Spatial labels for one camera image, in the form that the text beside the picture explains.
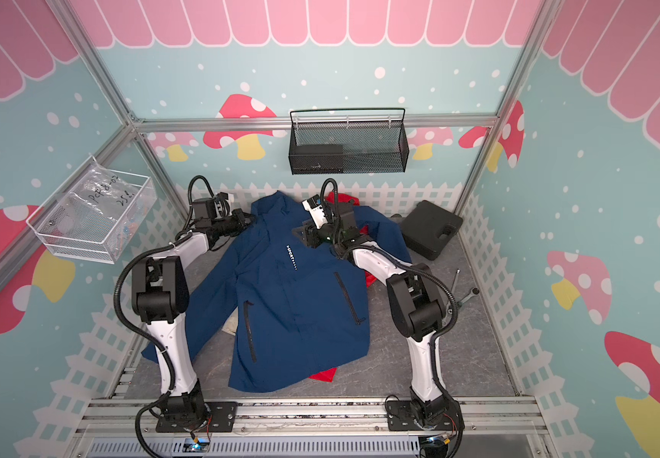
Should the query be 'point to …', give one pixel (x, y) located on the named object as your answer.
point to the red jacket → (326, 375)
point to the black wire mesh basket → (348, 141)
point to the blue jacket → (297, 305)
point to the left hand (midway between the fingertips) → (257, 217)
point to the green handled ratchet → (474, 291)
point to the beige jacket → (231, 324)
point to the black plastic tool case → (427, 228)
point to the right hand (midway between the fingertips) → (298, 226)
